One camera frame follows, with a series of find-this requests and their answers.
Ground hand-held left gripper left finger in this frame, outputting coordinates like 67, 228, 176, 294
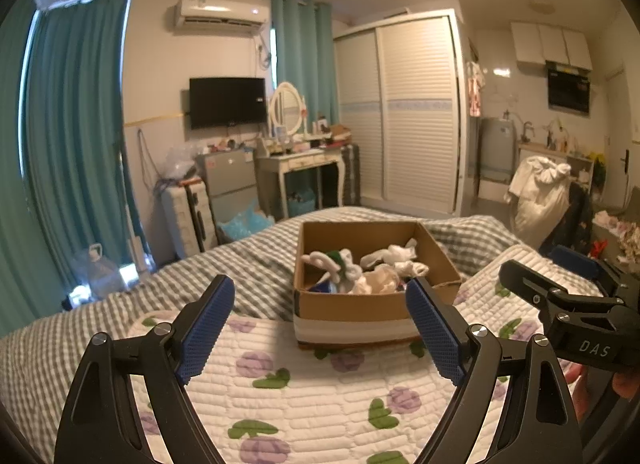
54, 274, 236, 464

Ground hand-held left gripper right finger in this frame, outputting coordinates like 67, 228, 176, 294
405, 276, 583, 464

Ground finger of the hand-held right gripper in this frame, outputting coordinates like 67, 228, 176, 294
499, 259, 626, 317
550, 244, 640, 297

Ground beige sock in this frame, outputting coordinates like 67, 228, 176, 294
350, 266, 401, 295

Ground white sock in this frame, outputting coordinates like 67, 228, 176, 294
360, 239, 431, 279

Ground brown cardboard box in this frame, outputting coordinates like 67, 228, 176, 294
293, 220, 463, 350

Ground white plush toy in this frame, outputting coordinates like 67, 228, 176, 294
300, 250, 363, 295

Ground person's right hand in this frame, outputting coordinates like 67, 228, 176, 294
571, 364, 640, 422

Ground dark jacket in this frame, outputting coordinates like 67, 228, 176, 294
537, 183, 593, 257

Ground white clothes bundle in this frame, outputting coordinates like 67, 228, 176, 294
504, 156, 571, 247

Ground blue plastic bag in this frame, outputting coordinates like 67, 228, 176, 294
217, 209, 276, 245

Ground white suitcase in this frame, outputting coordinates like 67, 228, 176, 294
161, 181, 218, 259

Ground clear water jug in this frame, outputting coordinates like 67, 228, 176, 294
72, 243, 126, 299

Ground floral white quilt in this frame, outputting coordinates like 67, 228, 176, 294
125, 244, 608, 464

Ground grey washing machine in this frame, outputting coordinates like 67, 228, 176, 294
479, 116, 516, 185

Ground grey mini fridge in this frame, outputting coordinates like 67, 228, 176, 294
196, 150, 261, 239

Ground black range hood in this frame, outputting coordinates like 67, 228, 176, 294
546, 62, 592, 115

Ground clear plastic bag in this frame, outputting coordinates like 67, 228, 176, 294
162, 144, 198, 179

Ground dark striped suitcase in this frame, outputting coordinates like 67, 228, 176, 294
342, 144, 361, 207

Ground white dressing table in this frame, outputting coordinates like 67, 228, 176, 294
255, 146, 346, 222

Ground hanging pink clothes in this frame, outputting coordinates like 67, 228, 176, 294
467, 61, 486, 119

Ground white sliding wardrobe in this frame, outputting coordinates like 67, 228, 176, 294
332, 14, 471, 217

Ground wide teal curtain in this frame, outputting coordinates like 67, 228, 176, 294
0, 0, 132, 339

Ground white oval mirror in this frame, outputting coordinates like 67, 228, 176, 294
268, 82, 307, 137

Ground narrow teal curtain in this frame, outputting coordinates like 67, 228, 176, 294
270, 0, 341, 137

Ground white air conditioner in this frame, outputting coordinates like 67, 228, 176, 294
174, 0, 271, 34

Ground white wall cabinets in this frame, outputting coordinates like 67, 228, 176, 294
511, 21, 593, 69

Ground black wall television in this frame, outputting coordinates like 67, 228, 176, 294
189, 77, 267, 129

